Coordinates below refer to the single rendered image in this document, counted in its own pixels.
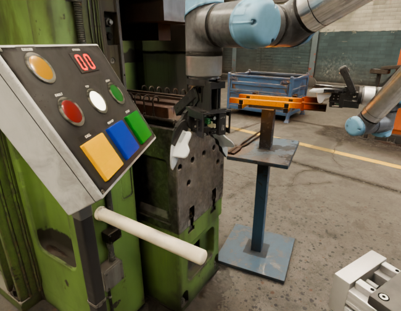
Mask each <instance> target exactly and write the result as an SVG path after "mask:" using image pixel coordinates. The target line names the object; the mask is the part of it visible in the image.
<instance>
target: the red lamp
mask: <svg viewBox="0 0 401 311"><path fill-rule="evenodd" d="M62 110H63V111H64V113H65V115H66V116H67V117H68V118H69V119H70V120H71V121H73V122H76V123H80V122H81V121H82V115H81V112H80V110H79V108H78V107H77V106H76V105H75V104H74V103H72V102H71V101H68V100H64V101H63V102H62Z"/></svg>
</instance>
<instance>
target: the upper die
mask: <svg viewBox="0 0 401 311"><path fill-rule="evenodd" d="M119 7H120V20H121V25H126V24H142V23H166V24H170V25H178V24H185V20H184V15H185V0H119Z"/></svg>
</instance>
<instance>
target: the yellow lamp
mask: <svg viewBox="0 0 401 311"><path fill-rule="evenodd" d="M29 61H30V65H31V67H32V68H33V70H34V71H35V72H36V73H37V74H38V75H39V76H41V77H42V78H44V79H47V80H50V79H52V77H53V73H52V70H51V68H50V66H48V64H47V63H46V62H45V61H44V60H42V59H41V58H40V57H38V56H31V57H30V60H29Z"/></svg>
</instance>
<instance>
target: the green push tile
mask: <svg viewBox="0 0 401 311"><path fill-rule="evenodd" d="M124 119H125V121H126V122H127V124H128V126H129V127H130V128H131V130H132V132H133V133H134V135H135V136H136V137H137V139H138V141H139V142H140V144H141V145H142V144H144V143H145V142H146V141H147V139H148V138H149V137H150V136H151V135H152V133H151V132H150V130H149V129H148V127H147V126H146V124H145V123H144V121H143V119H142V118H141V116H140V115H139V113H138V111H137V110H136V111H134V112H132V113H131V114H129V115H127V116H126V117H124Z"/></svg>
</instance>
